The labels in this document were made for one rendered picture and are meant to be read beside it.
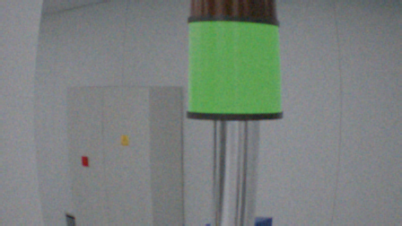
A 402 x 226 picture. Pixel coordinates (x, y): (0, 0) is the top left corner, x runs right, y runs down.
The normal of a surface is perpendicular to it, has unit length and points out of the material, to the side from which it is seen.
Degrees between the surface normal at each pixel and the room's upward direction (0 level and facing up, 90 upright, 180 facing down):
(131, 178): 90
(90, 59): 90
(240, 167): 90
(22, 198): 90
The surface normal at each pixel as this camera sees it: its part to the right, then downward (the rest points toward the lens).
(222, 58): -0.31, 0.05
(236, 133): -0.05, 0.05
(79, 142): -0.65, 0.04
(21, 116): 0.76, 0.04
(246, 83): 0.16, 0.05
